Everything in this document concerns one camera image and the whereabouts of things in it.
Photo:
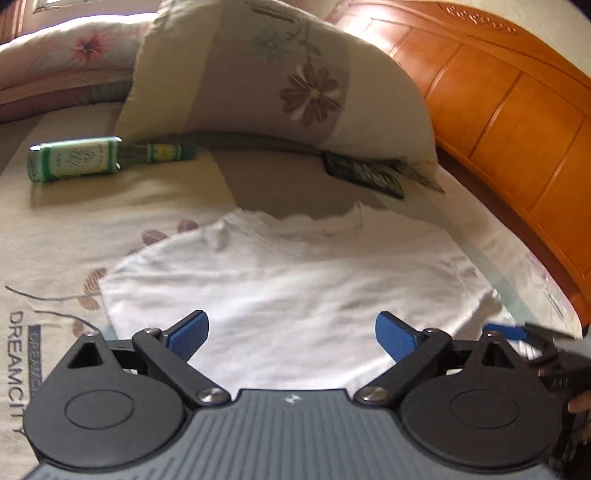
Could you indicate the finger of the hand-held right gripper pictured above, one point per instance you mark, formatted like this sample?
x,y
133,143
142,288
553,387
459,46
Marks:
x,y
505,332
554,344

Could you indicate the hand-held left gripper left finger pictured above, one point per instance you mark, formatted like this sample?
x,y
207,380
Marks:
x,y
189,334

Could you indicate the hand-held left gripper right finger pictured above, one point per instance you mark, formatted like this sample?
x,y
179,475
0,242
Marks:
x,y
395,339

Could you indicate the white t-shirt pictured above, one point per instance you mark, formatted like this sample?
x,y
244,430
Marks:
x,y
300,286

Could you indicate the person's right hand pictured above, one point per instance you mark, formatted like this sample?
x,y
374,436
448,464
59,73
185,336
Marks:
x,y
579,404

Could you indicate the black panda print phone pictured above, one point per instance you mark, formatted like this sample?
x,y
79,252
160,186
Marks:
x,y
364,175

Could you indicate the green glass bottle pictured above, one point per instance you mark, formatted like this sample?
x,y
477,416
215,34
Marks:
x,y
74,159

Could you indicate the wooden headboard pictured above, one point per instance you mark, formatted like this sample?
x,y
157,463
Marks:
x,y
508,115

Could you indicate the floral patchwork pillow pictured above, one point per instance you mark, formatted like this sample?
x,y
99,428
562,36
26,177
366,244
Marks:
x,y
277,78

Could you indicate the folded pink floral quilt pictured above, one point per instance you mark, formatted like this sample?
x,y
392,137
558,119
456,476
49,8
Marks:
x,y
69,60

